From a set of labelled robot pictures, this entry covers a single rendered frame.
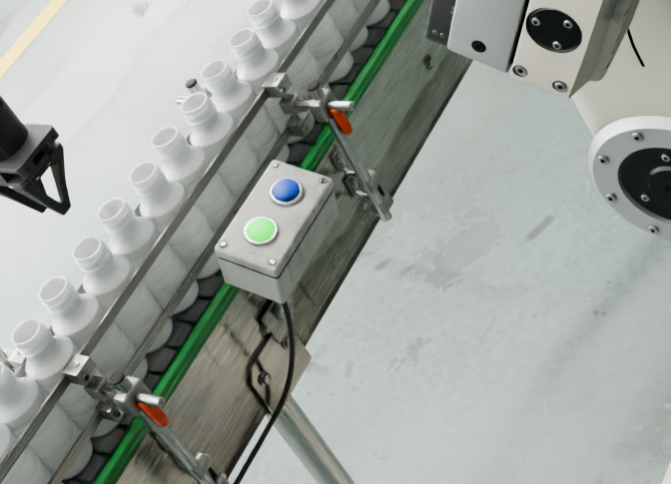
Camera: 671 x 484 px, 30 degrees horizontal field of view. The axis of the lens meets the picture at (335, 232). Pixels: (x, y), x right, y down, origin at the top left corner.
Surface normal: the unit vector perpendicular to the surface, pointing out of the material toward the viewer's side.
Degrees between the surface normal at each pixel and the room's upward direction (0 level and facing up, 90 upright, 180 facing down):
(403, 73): 90
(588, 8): 90
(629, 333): 0
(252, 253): 20
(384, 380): 0
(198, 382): 90
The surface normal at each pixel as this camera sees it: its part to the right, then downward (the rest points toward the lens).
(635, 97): -0.37, 0.85
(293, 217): -0.11, -0.59
